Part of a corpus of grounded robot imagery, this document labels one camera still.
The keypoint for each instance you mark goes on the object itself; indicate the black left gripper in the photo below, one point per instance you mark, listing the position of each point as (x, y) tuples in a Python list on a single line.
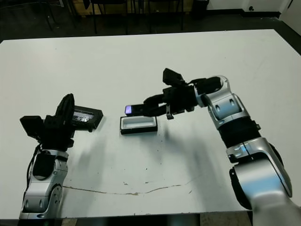
[(56, 137)]

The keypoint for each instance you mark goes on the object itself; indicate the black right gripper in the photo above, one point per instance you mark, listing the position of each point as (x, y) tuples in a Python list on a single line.
[(181, 99)]

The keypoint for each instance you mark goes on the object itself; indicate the black slim camera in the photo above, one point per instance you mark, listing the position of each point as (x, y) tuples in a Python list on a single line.
[(134, 109)]

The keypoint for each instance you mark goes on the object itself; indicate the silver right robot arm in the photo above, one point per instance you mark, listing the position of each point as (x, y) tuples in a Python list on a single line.
[(235, 110)]

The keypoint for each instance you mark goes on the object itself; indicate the black box white insert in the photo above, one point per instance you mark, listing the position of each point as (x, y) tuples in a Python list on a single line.
[(138, 124)]

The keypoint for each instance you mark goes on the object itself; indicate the black trash bin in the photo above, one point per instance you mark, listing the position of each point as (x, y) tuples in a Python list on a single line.
[(200, 9)]

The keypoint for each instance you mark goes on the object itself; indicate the black round door stopper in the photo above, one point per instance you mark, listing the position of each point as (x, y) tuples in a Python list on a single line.
[(251, 9)]

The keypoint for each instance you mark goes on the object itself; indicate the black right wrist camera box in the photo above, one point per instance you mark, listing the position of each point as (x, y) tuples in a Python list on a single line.
[(172, 76)]

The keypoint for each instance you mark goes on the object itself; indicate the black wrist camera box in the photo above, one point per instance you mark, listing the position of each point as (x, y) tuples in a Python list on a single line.
[(172, 76), (31, 126)]

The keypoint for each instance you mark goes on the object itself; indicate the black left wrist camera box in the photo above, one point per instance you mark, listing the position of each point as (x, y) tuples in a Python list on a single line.
[(31, 126)]

